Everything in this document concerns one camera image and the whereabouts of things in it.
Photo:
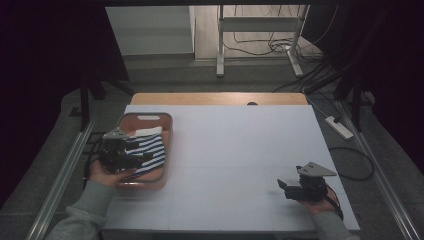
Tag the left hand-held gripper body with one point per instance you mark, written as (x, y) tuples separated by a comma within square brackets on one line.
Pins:
[(113, 156)]

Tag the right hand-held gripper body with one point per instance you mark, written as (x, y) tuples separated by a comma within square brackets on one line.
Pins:
[(311, 186)]

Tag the blue white striped garment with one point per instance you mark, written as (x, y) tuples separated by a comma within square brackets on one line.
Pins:
[(151, 146)]

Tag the orange basket with grey rim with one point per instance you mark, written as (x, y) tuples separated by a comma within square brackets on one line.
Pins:
[(166, 146)]

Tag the person's right hand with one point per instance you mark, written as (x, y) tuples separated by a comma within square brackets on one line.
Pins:
[(318, 207)]

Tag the person's left hand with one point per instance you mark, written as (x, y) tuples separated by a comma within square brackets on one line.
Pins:
[(103, 176)]

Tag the dark floor socket cover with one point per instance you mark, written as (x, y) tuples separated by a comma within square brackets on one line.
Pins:
[(93, 141)]

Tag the white board table cover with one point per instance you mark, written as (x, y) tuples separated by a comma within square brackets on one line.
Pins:
[(226, 173)]

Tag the white power strip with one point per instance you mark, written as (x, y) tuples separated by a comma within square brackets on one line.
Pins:
[(339, 127)]

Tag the black metal stand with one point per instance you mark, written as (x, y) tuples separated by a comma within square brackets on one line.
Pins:
[(85, 100), (356, 100)]

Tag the wooden table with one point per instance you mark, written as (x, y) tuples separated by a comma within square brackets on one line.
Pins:
[(200, 98)]

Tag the dark curtain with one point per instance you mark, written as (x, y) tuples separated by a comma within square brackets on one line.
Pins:
[(393, 66), (43, 66)]

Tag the white cabinet panel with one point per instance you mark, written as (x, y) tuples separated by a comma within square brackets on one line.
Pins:
[(150, 30)]

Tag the aluminium floor rail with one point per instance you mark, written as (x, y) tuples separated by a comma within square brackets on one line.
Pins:
[(383, 180), (63, 180)]

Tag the white metal stand frame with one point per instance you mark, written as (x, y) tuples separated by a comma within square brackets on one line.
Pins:
[(260, 24)]

